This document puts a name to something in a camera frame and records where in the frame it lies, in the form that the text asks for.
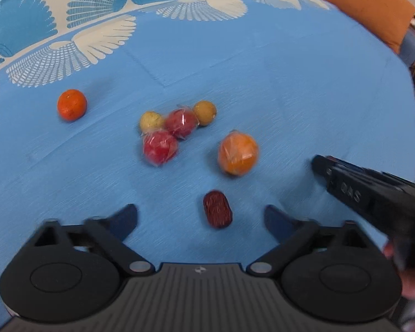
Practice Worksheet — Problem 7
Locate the plastic-wrapped orange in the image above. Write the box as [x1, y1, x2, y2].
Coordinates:
[217, 131, 260, 176]

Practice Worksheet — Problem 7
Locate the blue fan-print blanket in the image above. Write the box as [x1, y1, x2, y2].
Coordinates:
[0, 0, 415, 323]

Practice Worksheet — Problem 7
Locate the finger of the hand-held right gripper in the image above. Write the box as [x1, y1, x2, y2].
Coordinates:
[310, 154, 333, 195]

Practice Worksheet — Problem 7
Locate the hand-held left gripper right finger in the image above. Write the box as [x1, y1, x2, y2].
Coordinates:
[245, 205, 376, 278]

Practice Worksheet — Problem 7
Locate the mandarin orange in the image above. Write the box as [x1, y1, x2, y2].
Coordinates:
[57, 89, 88, 122]

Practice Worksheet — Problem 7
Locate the plastic-wrapped red apple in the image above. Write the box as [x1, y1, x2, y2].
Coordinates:
[142, 129, 180, 167]
[164, 108, 199, 141]

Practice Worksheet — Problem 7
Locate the dried red date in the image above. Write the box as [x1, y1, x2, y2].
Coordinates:
[203, 190, 233, 229]

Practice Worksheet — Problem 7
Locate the yellow-brown round fruit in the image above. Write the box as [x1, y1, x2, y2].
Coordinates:
[139, 111, 165, 135]
[193, 100, 217, 127]

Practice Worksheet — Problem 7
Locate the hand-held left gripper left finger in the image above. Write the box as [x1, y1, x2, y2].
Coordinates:
[35, 203, 157, 278]

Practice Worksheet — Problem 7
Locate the orange pillow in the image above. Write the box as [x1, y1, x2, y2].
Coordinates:
[318, 0, 415, 55]

